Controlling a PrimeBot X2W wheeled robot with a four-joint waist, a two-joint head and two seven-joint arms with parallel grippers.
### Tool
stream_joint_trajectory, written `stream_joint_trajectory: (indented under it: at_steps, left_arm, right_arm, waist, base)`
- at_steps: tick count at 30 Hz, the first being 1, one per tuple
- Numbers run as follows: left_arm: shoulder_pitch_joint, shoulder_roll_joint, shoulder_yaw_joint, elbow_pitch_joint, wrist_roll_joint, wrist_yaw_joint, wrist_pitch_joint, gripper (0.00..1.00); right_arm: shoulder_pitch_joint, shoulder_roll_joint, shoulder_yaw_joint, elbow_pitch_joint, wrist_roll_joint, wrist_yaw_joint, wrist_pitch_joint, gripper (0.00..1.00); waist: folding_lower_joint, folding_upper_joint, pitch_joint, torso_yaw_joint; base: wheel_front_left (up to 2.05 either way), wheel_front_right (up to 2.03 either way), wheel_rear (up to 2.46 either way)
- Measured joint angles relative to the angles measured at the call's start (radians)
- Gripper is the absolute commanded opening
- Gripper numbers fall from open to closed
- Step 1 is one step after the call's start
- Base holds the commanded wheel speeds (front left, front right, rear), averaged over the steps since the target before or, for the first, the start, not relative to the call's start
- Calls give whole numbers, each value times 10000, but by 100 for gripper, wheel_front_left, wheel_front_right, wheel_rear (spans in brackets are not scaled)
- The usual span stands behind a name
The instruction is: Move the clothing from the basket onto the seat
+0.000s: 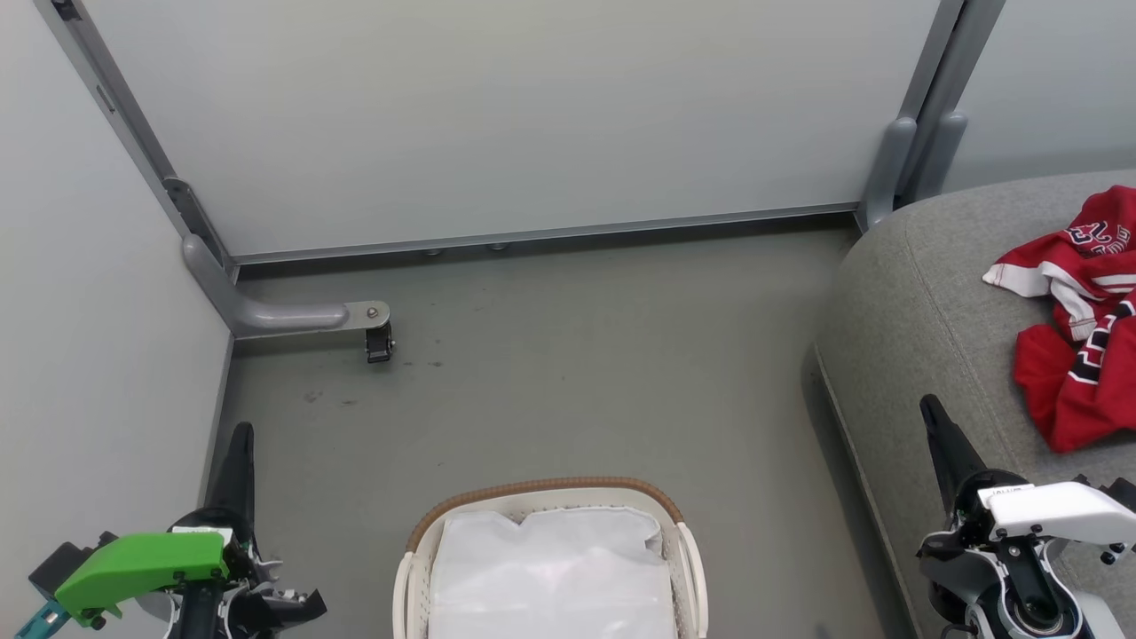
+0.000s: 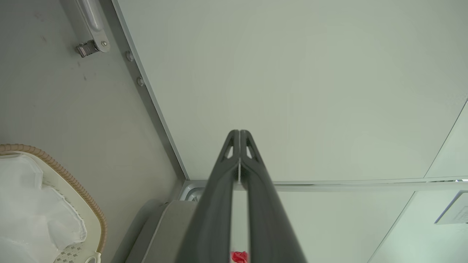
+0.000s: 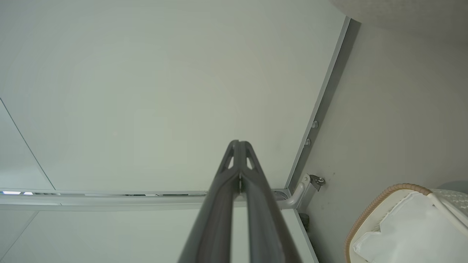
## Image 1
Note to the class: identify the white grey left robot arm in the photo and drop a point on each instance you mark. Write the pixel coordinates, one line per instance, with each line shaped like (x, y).
(200, 617)

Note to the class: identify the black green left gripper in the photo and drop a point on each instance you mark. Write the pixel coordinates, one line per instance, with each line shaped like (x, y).
(142, 564)

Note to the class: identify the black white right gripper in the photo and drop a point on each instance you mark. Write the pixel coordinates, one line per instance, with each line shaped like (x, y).
(1056, 513)

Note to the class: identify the grey fabric sofa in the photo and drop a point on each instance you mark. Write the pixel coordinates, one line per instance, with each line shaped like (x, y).
(923, 337)

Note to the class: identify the white laundry basket brown rim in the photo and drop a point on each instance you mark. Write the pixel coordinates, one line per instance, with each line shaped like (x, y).
(417, 550)

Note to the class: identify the white basket liner cloth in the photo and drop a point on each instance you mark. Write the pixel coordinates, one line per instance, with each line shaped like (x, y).
(550, 577)

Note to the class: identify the grey partition bottom rail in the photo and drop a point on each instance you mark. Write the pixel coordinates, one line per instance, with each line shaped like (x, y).
(541, 232)

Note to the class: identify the small black caster wheel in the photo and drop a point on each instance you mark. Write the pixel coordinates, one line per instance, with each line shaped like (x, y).
(379, 341)

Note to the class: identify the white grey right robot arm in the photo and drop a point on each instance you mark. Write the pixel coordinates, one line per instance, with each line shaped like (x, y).
(1029, 603)

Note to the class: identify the grey partition post with hinge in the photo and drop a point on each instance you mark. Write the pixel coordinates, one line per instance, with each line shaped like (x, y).
(124, 115)

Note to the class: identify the grey double partition post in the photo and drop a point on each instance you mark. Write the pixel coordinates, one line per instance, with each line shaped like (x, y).
(932, 106)

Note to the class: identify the grey partition foot bracket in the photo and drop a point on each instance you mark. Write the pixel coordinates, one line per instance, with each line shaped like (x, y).
(266, 317)

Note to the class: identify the red basketball jersey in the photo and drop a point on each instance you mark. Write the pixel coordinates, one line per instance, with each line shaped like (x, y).
(1083, 390)

